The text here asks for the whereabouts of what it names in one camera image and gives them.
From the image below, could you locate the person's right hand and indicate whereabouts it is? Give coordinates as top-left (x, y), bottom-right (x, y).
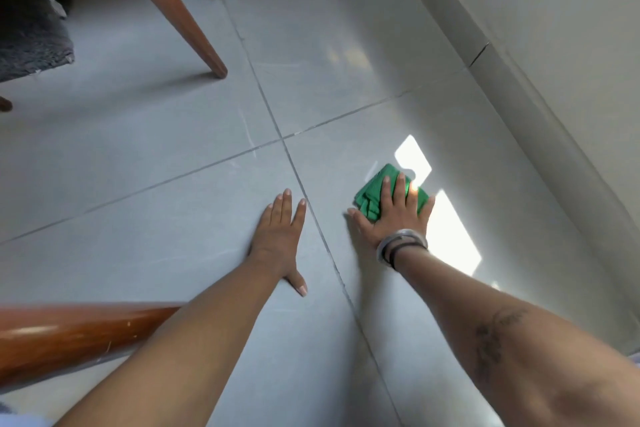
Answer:
top-left (346, 172), bottom-right (437, 252)

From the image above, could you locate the person's left hand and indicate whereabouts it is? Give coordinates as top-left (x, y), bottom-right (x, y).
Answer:
top-left (246, 187), bottom-right (309, 298)

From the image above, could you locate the green cloth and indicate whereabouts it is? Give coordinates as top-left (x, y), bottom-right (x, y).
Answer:
top-left (352, 163), bottom-right (431, 220)

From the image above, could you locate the person's right forearm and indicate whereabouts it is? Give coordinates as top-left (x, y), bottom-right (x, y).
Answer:
top-left (395, 245), bottom-right (640, 427)

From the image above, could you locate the person's left forearm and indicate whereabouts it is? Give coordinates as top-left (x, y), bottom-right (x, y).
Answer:
top-left (52, 254), bottom-right (292, 427)

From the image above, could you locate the black wrist band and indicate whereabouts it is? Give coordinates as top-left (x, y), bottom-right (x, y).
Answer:
top-left (387, 240), bottom-right (430, 271)

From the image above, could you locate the round marble wooden-rimmed table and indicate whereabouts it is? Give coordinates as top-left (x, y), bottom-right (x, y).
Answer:
top-left (0, 0), bottom-right (229, 392)

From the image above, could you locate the dark grey rug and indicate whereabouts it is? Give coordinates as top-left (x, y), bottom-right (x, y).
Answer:
top-left (0, 0), bottom-right (76, 83)

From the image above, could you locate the silver bracelet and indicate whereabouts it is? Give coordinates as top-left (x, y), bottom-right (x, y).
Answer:
top-left (375, 228), bottom-right (429, 266)

